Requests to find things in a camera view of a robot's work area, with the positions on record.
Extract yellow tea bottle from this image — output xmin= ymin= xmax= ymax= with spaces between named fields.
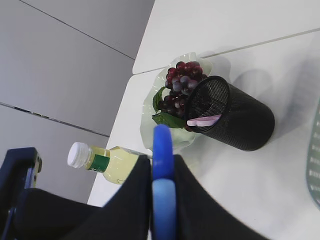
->
xmin=67 ymin=142 xmax=143 ymax=185

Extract pink scissors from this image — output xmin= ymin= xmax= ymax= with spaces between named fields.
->
xmin=186 ymin=114 xmax=221 ymax=127

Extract purple artificial grape bunch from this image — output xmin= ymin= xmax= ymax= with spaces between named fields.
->
xmin=151 ymin=61 xmax=207 ymax=129

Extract green woven plastic basket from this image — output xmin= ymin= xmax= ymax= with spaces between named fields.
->
xmin=305 ymin=100 xmax=320 ymax=210

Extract black mesh pen holder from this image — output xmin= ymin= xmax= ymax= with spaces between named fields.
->
xmin=184 ymin=75 xmax=275 ymax=151

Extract blue scissors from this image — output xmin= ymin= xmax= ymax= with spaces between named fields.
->
xmin=151 ymin=124 xmax=177 ymax=240

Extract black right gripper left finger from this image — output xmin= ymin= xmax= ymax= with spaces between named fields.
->
xmin=14 ymin=155 xmax=151 ymax=240

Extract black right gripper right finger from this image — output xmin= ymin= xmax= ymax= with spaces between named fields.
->
xmin=174 ymin=154 xmax=266 ymax=240

